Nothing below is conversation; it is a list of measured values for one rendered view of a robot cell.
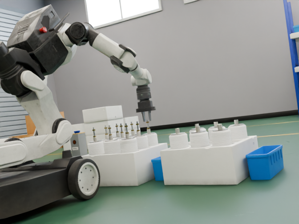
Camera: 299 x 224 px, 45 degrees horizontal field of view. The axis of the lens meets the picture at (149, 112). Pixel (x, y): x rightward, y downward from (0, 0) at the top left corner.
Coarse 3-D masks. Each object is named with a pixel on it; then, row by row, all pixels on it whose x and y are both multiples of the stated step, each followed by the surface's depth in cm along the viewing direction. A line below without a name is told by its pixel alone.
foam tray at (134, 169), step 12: (84, 156) 211; (96, 156) 207; (108, 156) 202; (120, 156) 198; (132, 156) 194; (144, 156) 202; (156, 156) 214; (108, 168) 203; (120, 168) 199; (132, 168) 195; (144, 168) 201; (108, 180) 204; (120, 180) 199; (132, 180) 195; (144, 180) 199
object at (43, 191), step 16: (32, 160) 201; (64, 160) 178; (0, 176) 177; (16, 176) 168; (32, 176) 161; (48, 176) 163; (64, 176) 172; (0, 192) 144; (16, 192) 149; (32, 192) 154; (48, 192) 162; (64, 192) 171; (0, 208) 144; (16, 208) 148; (32, 208) 153
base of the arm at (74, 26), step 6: (72, 24) 191; (78, 24) 190; (84, 24) 191; (90, 24) 203; (66, 30) 192; (72, 30) 191; (78, 30) 191; (84, 30) 190; (72, 36) 192; (78, 36) 191; (84, 36) 192; (78, 42) 193; (84, 42) 201
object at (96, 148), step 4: (88, 144) 214; (92, 144) 212; (96, 144) 212; (100, 144) 213; (88, 148) 214; (92, 148) 212; (96, 148) 212; (100, 148) 212; (92, 152) 212; (96, 152) 212; (100, 152) 212; (104, 152) 215
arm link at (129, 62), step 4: (124, 52) 199; (128, 52) 199; (124, 56) 199; (128, 56) 199; (132, 56) 200; (124, 60) 198; (128, 60) 199; (132, 60) 200; (136, 60) 205; (124, 64) 198; (128, 64) 199; (132, 64) 200; (136, 64) 203; (124, 68) 199; (128, 68) 201; (132, 68) 202; (136, 68) 205; (140, 68) 211; (128, 72) 203; (132, 72) 206; (136, 72) 207; (140, 72) 211; (136, 76) 212; (140, 76) 214
